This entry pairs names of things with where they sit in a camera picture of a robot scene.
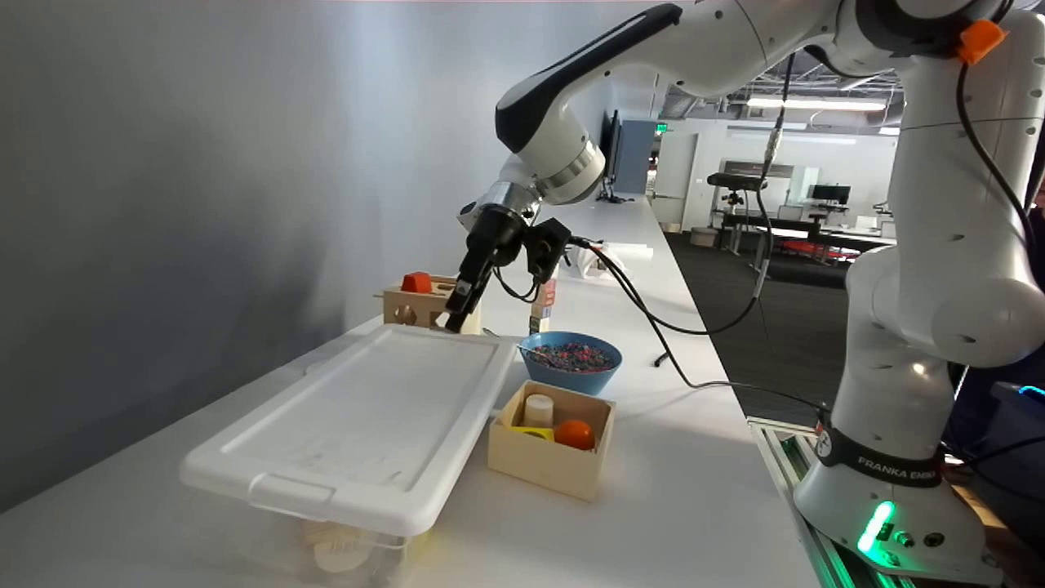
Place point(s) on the small black object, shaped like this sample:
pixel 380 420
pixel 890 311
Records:
pixel 657 359

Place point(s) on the wooden shape sorter cube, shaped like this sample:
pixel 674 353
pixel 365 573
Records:
pixel 411 311

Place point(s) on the orange ball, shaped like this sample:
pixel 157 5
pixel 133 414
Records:
pixel 576 433

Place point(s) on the white plastic lid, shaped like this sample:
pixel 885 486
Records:
pixel 361 427

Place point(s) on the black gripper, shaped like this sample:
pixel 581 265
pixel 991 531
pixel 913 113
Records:
pixel 497 230

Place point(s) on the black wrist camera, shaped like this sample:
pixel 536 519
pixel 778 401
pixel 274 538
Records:
pixel 548 248

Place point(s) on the black computer monitor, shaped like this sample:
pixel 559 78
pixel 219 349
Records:
pixel 830 194

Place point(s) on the orange clip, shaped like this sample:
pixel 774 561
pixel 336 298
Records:
pixel 982 40

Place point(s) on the white cylinder block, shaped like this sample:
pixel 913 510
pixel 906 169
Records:
pixel 541 414

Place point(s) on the grey blue cabinet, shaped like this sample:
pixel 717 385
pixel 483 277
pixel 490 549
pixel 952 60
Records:
pixel 629 158

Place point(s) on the black office desk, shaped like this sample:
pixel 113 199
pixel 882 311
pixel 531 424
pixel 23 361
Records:
pixel 786 225

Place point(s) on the red cylinder block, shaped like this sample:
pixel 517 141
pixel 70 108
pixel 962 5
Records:
pixel 415 284

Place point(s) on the tall wooden block red label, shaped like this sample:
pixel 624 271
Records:
pixel 541 311

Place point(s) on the ceiling light strip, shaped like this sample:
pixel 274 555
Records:
pixel 818 104

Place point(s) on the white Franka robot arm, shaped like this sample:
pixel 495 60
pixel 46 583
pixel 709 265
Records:
pixel 949 273

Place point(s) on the blue bowl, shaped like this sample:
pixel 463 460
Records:
pixel 574 382

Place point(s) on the small wooden box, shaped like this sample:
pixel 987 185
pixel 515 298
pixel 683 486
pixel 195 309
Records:
pixel 545 468

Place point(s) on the yellow piece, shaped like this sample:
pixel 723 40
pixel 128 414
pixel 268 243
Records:
pixel 534 433

